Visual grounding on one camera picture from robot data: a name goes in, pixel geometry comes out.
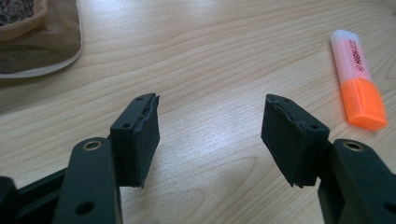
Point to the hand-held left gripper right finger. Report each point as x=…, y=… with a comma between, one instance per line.
x=295, y=143

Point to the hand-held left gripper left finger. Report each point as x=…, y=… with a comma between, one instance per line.
x=134, y=146

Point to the orange highlighter pen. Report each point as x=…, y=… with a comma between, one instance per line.
x=358, y=84

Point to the brown fabric pouch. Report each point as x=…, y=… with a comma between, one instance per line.
x=37, y=40

